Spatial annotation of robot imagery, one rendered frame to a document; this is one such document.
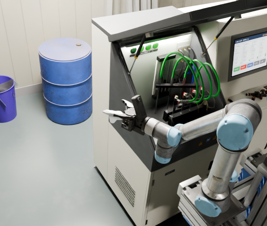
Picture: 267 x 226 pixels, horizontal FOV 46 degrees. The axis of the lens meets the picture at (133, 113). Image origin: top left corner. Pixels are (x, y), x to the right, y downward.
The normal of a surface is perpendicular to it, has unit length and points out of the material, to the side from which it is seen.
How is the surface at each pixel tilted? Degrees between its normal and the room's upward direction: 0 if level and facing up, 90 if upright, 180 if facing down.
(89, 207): 0
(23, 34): 90
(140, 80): 90
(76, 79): 90
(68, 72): 90
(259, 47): 76
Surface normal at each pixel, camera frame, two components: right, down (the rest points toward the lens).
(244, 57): 0.53, 0.35
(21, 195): 0.07, -0.78
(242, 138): -0.54, 0.38
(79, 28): 0.51, 0.56
